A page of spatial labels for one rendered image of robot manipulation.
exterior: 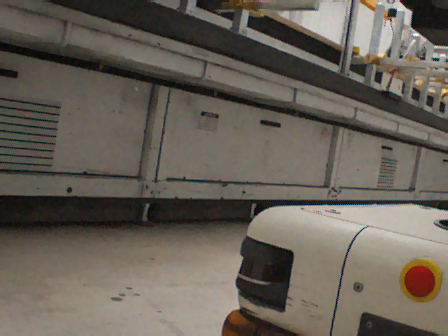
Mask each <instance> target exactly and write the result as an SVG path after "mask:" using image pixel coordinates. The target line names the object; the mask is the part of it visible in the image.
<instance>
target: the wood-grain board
mask: <svg viewBox="0 0 448 336"><path fill-rule="evenodd" d="M264 16H265V17H267V18H269V19H270V20H274V21H276V22H278V23H280V24H282V25H284V26H286V27H288V28H292V29H294V30H296V31H298V32H299V33H301V34H303V35H305V36H307V37H311V38H313V39H315V40H317V41H319V42H321V43H323V44H325V45H327V46H329V47H331V48H332V49H336V50H338V51H340V52H342V48H343V46H342V45H340V44H338V43H336V42H334V41H332V40H330V39H327V38H325V37H323V36H321V35H319V34H317V33H315V32H314V31H312V30H310V29H308V28H304V27H302V26H300V25H298V24H297V23H295V22H294V21H292V20H290V19H286V18H284V17H283V16H281V15H279V14H277V13H275V12H264ZM413 84H414V83H413ZM413 88H414V89H415V90H417V91H421V87H420V86H418V85H416V84H414V85H413Z"/></svg>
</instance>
